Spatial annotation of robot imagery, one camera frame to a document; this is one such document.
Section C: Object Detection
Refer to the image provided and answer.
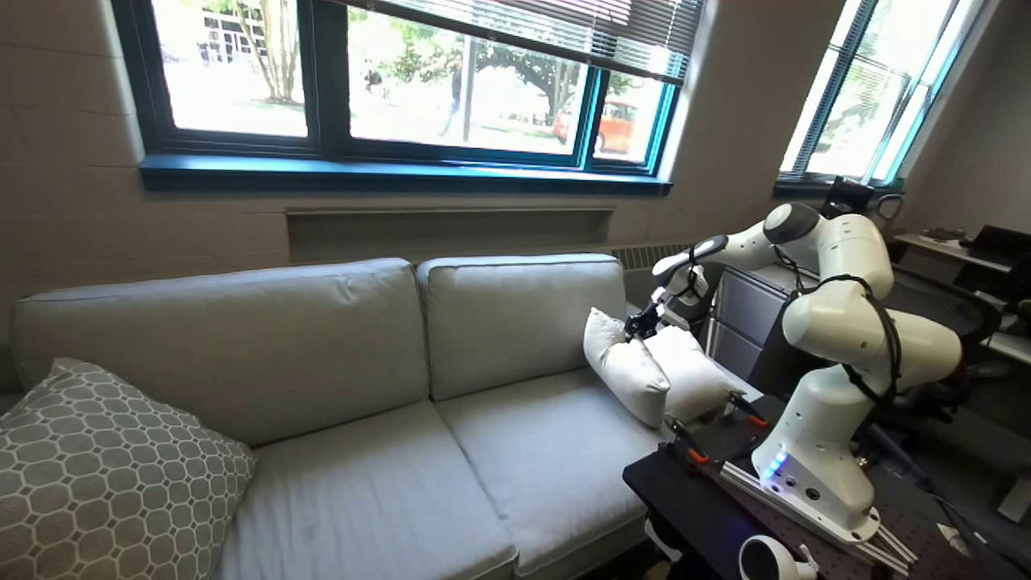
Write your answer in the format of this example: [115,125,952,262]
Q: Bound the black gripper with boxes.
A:
[626,288,689,345]

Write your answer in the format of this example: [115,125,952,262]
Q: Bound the cluttered office desk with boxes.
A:
[891,222,1031,368]

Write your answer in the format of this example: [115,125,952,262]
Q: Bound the light grey sofa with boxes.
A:
[10,253,766,580]

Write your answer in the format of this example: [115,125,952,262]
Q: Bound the white cup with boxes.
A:
[734,531,823,580]

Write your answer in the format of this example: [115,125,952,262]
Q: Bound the grey lattice patterned pillow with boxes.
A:
[0,355,261,580]

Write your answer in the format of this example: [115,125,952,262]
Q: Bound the black mesh office chair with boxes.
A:
[880,256,1010,456]

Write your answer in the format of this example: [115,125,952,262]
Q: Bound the black orange clamp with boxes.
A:
[660,420,721,475]
[721,389,774,428]

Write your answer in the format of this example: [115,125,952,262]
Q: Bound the black robot table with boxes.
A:
[622,389,971,580]

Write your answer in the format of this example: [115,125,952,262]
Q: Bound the metal robot base rail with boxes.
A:
[715,457,923,575]

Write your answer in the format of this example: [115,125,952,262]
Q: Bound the wide teal framed window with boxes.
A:
[111,0,707,200]

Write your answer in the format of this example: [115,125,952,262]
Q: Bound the narrow teal framed window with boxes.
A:
[774,0,1001,203]

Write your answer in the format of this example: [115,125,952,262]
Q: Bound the grey window blinds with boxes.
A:
[342,0,707,85]

